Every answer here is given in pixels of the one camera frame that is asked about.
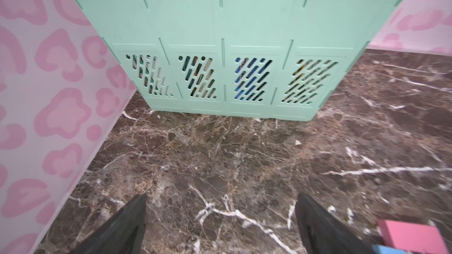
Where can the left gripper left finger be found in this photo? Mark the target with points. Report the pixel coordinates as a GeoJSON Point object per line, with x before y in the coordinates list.
{"type": "Point", "coordinates": [123, 233]}

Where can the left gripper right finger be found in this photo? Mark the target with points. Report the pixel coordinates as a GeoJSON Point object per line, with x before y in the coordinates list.
{"type": "Point", "coordinates": [322, 233]}

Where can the pink block top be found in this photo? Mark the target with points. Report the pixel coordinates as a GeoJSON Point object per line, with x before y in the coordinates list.
{"type": "Point", "coordinates": [412, 237]}

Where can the mint green file organizer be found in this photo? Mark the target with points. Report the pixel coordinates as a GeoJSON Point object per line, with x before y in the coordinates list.
{"type": "Point", "coordinates": [277, 59]}

